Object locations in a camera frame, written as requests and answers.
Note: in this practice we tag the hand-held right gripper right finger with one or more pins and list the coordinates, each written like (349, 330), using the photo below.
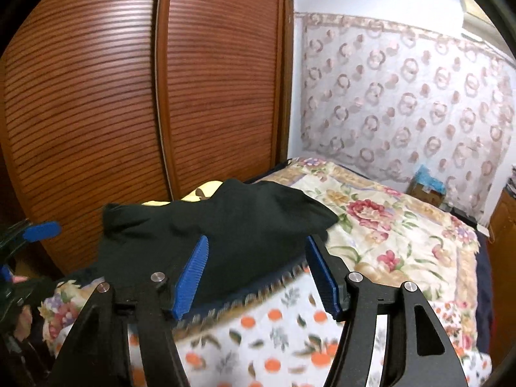
(322, 278)

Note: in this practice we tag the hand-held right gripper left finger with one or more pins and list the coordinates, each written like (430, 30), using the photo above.
(193, 278)

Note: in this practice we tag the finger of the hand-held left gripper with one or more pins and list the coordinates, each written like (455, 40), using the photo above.
(40, 232)
(5, 274)

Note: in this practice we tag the black printed t-shirt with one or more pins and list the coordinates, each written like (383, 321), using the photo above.
(250, 225)

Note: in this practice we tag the orange fruit print sheet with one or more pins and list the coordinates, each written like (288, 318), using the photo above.
(282, 338)

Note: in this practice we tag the floral quilt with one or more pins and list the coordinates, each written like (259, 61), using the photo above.
(383, 229)

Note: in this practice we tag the yellow plush toy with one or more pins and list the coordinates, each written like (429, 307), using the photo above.
(205, 190)

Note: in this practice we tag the cardboard box with blue bags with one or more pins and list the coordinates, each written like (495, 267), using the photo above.
(429, 187)

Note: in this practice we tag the navy bed sheet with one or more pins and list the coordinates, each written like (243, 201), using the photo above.
(485, 290)

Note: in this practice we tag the brown louvered wardrobe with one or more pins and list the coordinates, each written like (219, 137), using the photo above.
(121, 88)

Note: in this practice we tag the long wooden cabinet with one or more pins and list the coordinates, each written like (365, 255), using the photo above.
(504, 225)

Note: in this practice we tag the sheer circle-patterned curtain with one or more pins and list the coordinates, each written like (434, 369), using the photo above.
(403, 100)

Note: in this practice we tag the wall air conditioner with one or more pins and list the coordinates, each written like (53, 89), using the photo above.
(477, 16)

